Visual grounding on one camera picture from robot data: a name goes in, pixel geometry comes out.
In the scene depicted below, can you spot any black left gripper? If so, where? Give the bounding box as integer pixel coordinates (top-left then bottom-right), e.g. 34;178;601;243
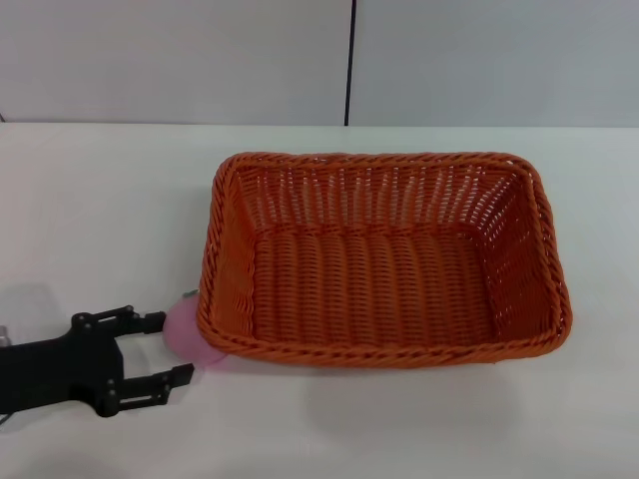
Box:
0;304;197;419

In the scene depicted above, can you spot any orange woven plastic basket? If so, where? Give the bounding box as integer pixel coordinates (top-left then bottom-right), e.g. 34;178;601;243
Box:
195;151;574;370

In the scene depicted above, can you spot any pink peach toy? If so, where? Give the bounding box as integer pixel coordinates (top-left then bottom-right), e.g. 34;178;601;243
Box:
162;291;234;373

